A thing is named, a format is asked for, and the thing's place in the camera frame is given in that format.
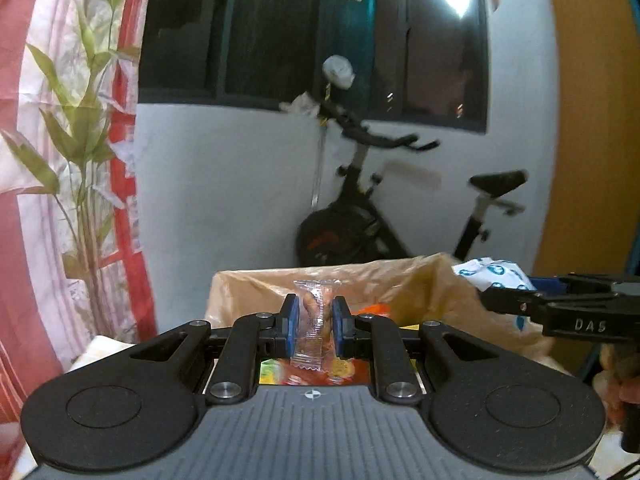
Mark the orange wholewheat bread packet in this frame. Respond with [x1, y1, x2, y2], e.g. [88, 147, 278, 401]
[356, 304, 390, 318]

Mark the red snack packet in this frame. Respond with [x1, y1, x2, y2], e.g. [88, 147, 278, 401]
[277, 356, 371, 386]

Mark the white blue snack packet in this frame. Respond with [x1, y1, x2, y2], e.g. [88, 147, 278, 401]
[451, 257, 537, 331]

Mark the clear small snack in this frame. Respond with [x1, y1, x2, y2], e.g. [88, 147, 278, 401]
[291, 280, 342, 372]

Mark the green snack packet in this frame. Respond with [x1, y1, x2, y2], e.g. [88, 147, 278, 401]
[259, 359, 290, 386]

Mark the person's right hand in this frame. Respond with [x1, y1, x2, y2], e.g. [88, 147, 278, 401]
[592, 344, 639, 428]

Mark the cardboard box with plastic liner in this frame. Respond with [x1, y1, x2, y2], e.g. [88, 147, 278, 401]
[205, 254, 560, 370]

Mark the wooden door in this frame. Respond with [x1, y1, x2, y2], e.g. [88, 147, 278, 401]
[531, 0, 640, 376]

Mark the black exercise bike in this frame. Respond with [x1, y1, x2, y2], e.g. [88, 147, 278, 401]
[288, 103, 539, 266]

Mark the yellow checkered tablecloth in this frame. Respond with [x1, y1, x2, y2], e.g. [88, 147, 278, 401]
[10, 336, 639, 480]

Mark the crumpled white tissue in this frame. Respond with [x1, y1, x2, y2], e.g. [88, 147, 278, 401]
[279, 92, 320, 118]

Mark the metal pole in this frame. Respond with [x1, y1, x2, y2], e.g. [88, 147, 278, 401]
[310, 112, 329, 211]

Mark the white plastic bag on pole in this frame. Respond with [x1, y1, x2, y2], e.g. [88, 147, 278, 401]
[322, 54, 356, 90]

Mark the dark window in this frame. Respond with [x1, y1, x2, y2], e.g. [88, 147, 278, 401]
[139, 0, 489, 132]

